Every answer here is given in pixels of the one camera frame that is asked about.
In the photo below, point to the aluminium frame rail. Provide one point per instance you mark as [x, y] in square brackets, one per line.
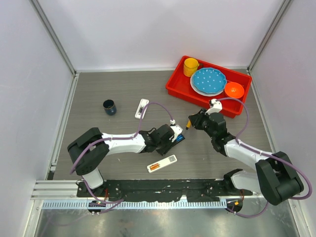
[54, 189]

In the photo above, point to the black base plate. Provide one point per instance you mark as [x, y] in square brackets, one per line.
[167, 190]

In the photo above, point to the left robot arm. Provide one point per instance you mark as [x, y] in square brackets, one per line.
[92, 147]

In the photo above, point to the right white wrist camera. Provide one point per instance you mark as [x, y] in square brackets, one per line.
[215, 106]

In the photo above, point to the slotted cable duct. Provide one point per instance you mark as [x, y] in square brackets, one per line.
[94, 205]

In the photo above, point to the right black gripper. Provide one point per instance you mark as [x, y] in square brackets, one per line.
[196, 119]

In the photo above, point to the grey plate underneath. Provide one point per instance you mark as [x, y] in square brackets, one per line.
[202, 93]

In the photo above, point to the white remote far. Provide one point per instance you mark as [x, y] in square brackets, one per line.
[141, 110]

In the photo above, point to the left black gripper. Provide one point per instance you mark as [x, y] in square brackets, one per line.
[169, 141]

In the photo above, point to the dark blue mug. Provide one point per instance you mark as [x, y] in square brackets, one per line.
[109, 107]

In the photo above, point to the orange handle screwdriver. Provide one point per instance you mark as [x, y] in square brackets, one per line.
[188, 125]

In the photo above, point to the blue battery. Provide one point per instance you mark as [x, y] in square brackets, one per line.
[180, 137]

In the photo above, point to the red plastic tray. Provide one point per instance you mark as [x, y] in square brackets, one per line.
[179, 86]

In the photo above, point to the yellow mug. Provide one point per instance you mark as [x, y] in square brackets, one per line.
[190, 66]

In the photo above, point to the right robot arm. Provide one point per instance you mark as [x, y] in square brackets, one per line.
[274, 177]

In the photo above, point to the white remote orange batteries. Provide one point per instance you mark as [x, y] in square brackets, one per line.
[162, 163]

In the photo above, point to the blue dotted plate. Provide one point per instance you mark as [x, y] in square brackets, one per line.
[209, 80]

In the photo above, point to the orange bowl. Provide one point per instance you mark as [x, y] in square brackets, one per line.
[234, 90]

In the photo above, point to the black remote control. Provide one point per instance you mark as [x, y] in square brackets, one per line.
[166, 148]

